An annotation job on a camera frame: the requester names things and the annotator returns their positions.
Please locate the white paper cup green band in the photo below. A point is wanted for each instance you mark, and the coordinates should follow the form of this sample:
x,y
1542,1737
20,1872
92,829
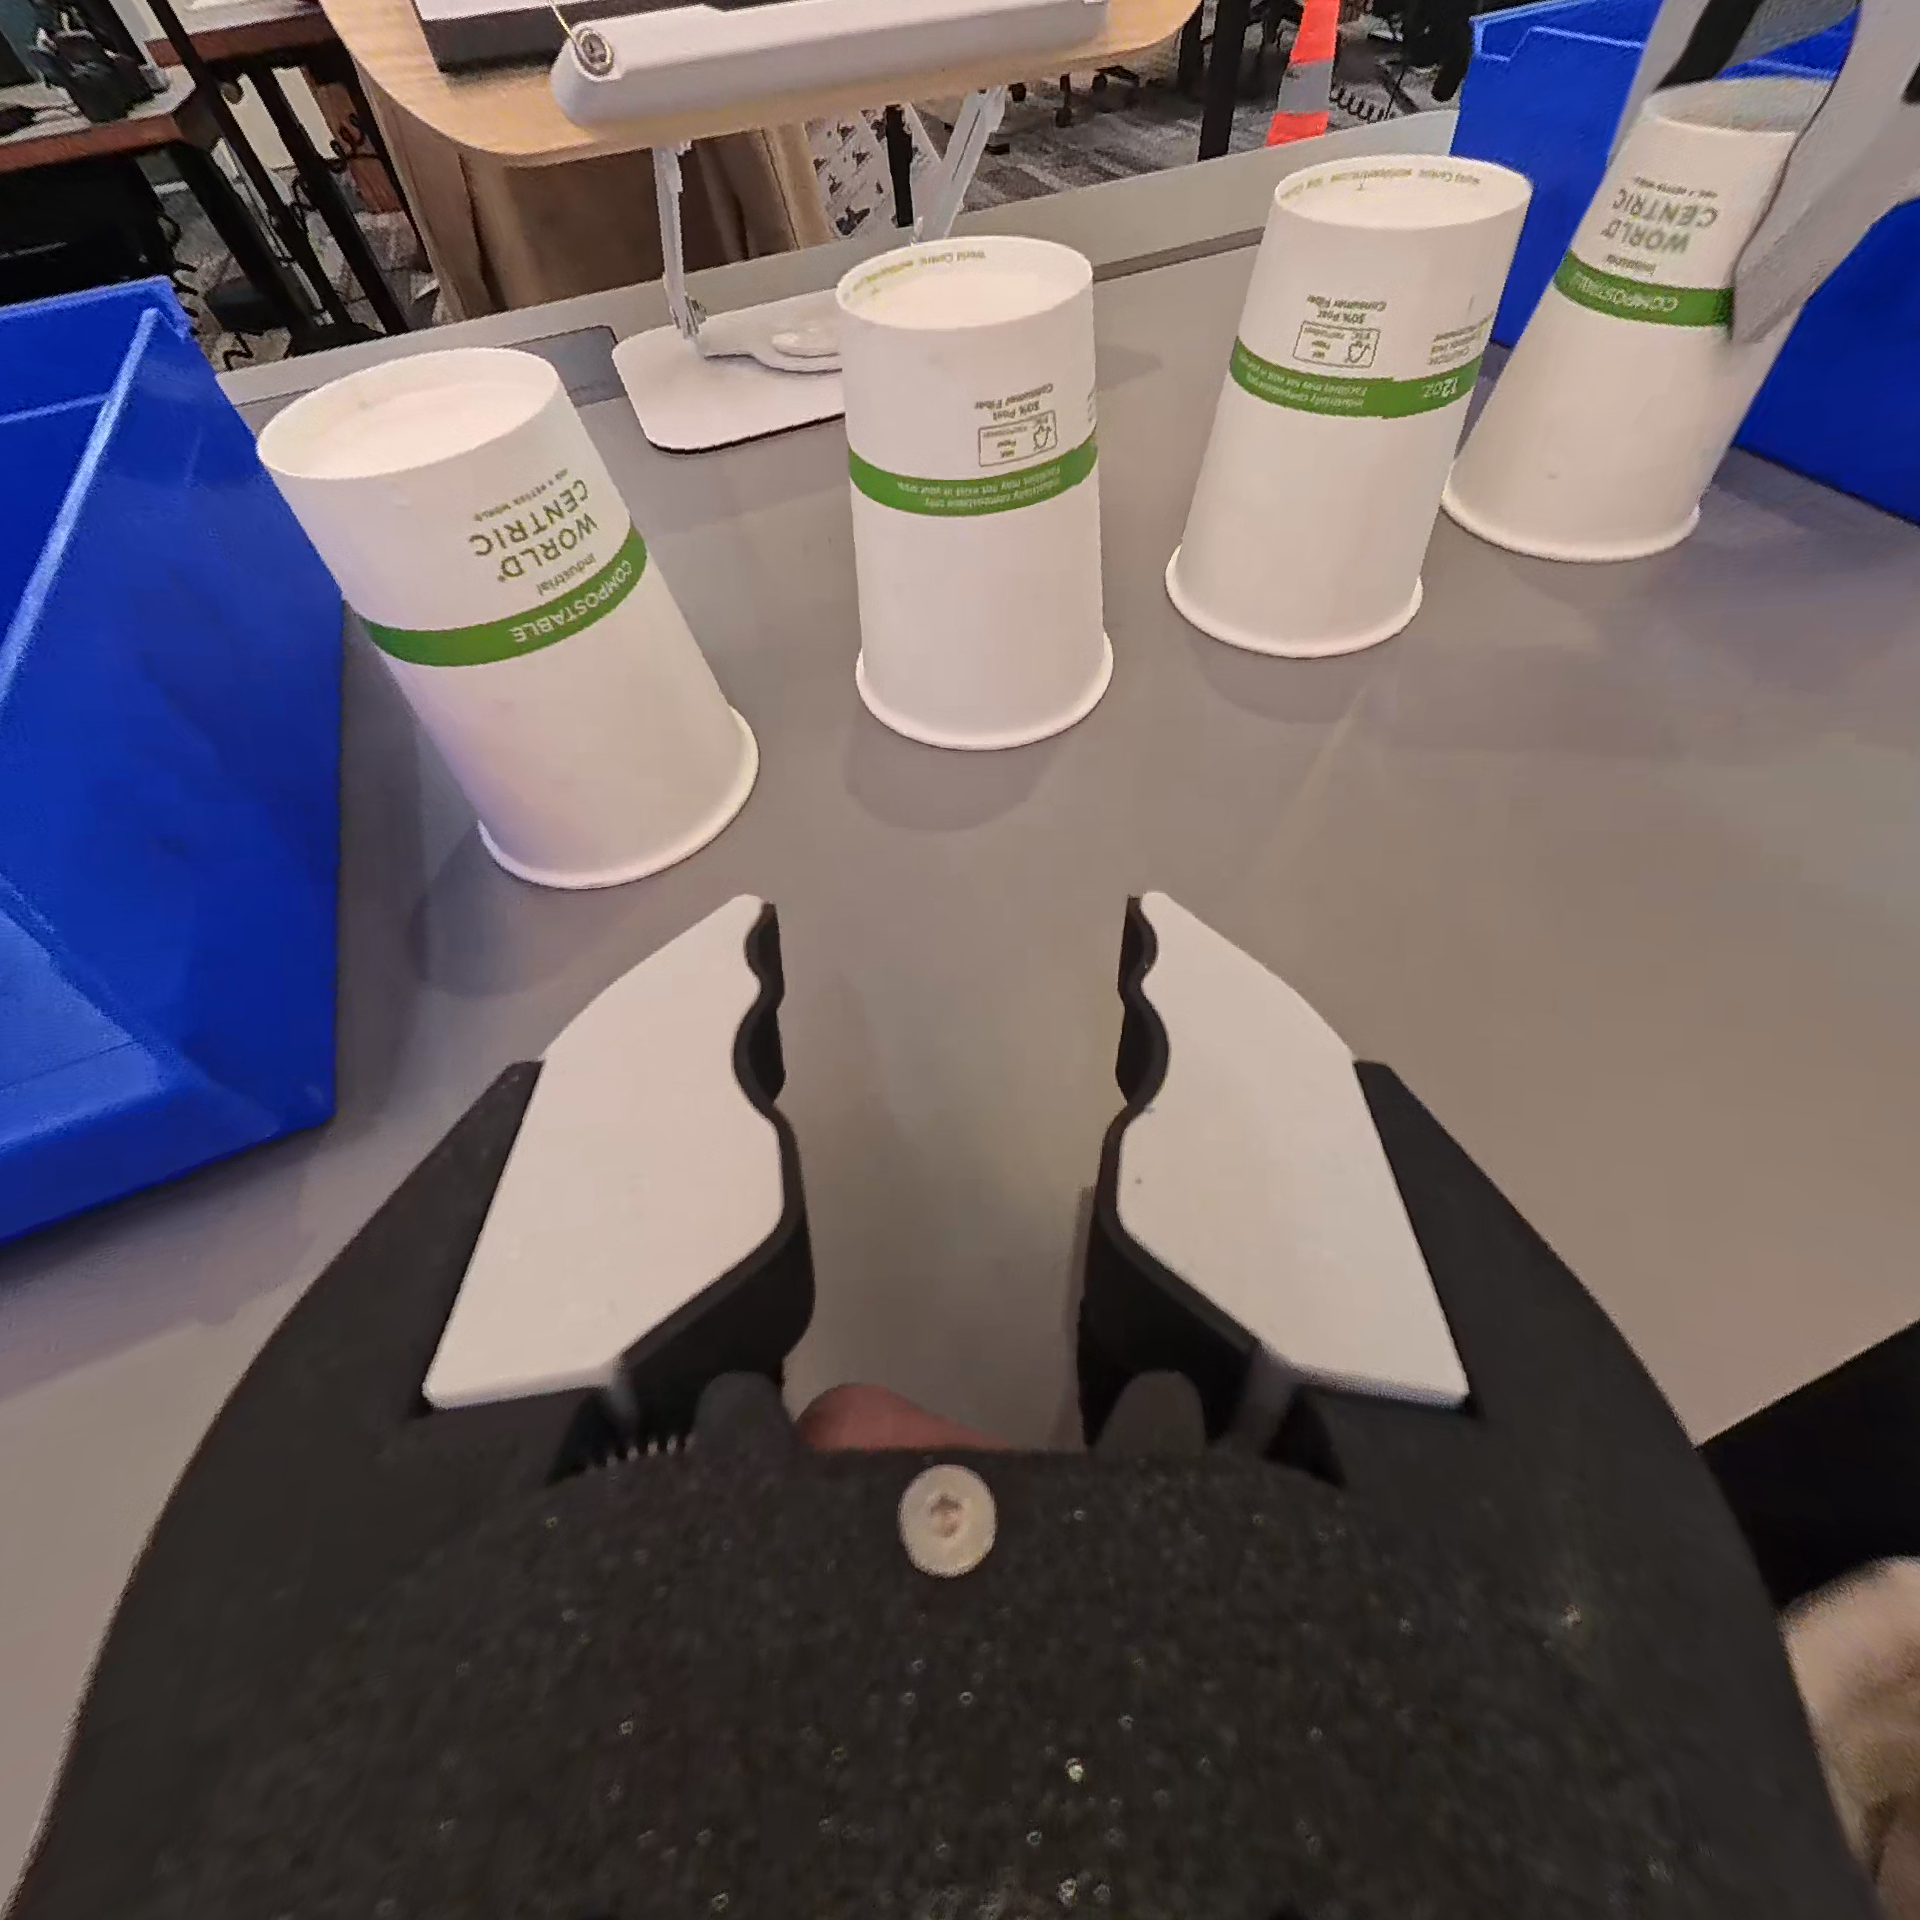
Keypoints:
x,y
974,600
569,720
1306,509
1590,435

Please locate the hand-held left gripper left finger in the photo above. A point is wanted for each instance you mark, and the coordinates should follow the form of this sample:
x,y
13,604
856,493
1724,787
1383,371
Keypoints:
x,y
616,1184

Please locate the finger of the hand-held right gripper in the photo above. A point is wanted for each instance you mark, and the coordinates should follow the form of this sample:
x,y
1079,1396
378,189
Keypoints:
x,y
1724,32
1809,194

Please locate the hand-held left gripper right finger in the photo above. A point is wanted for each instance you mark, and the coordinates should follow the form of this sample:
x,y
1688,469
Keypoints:
x,y
1276,1184

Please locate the white folding stand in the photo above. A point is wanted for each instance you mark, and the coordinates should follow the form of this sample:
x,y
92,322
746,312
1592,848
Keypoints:
x,y
704,394

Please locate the orange traffic cone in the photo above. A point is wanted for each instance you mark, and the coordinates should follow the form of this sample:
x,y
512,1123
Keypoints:
x,y
1309,76

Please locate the dark desk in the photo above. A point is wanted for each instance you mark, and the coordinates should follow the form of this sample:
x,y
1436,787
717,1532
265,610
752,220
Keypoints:
x,y
89,141

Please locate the blue plastic bin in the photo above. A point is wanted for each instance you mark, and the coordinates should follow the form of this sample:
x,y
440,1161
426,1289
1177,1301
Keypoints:
x,y
149,750
1546,89

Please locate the tan cloth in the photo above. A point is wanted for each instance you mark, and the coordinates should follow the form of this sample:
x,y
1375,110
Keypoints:
x,y
525,224

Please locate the white clip bar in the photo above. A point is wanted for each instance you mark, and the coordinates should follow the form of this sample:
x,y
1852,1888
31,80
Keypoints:
x,y
825,67

